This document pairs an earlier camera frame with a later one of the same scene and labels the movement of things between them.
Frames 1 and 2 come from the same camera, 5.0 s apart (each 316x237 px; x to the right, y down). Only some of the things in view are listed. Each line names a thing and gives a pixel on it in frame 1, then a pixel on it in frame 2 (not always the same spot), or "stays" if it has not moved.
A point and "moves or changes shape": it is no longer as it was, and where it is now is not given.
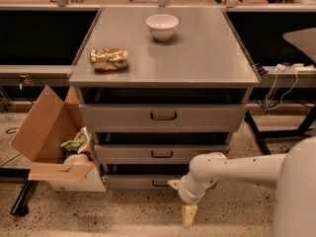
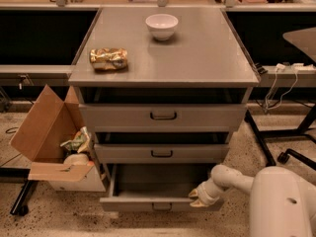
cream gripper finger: [175, 184] → [194, 193]
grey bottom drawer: [140, 182] moves or changes shape
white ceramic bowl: [162, 27] stays
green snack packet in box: [80, 140] stays
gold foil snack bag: [109, 58] stays
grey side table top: [305, 39] stays
